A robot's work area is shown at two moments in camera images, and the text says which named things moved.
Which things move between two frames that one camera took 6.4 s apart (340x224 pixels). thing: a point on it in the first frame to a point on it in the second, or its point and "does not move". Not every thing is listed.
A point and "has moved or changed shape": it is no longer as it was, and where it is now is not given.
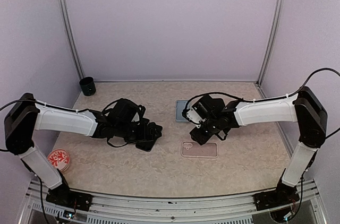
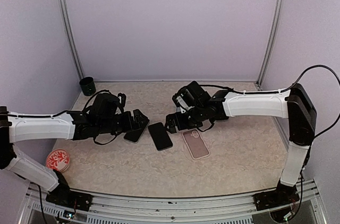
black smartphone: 145,145 to 160,136
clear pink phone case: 192,148 has moved or changed shape
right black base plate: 283,194 does not move
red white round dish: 60,158 does not move
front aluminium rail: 240,209 does not move
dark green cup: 87,85 does not move
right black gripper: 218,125 to 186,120
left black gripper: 143,135 to 129,125
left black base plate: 61,195 does not move
